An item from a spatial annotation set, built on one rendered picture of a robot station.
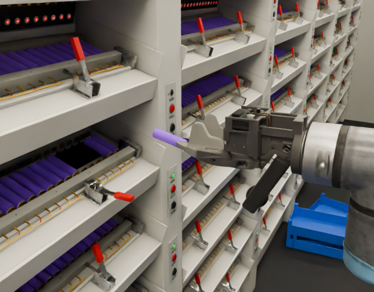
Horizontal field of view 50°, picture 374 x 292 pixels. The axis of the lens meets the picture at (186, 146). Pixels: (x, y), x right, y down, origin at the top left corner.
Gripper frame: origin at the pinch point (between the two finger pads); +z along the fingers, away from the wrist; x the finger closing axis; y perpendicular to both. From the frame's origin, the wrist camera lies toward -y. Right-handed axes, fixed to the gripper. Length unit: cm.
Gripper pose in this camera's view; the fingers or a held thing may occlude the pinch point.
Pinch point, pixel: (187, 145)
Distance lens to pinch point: 69.8
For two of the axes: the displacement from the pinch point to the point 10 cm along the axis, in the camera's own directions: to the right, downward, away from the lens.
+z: -8.8, -1.4, 4.5
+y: -0.3, -9.4, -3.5
